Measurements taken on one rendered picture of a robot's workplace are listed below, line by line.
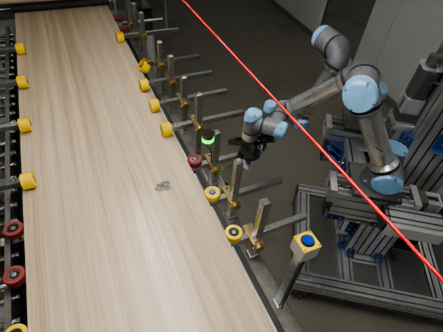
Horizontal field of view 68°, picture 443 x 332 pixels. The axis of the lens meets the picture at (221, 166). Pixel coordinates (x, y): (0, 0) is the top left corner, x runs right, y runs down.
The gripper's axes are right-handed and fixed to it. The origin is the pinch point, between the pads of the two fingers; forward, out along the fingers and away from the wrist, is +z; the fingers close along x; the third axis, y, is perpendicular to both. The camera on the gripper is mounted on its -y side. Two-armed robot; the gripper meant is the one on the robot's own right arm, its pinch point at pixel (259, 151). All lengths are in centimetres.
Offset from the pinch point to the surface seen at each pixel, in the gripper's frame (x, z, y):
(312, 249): -84, -40, -31
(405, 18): 125, -4, 245
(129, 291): -59, -9, -91
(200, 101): 19.2, -30.9, -31.1
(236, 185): -30.8, -15.5, -31.4
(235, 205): -33.5, -3.2, -32.2
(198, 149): 19.2, 4.6, -31.7
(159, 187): -13, -9, -65
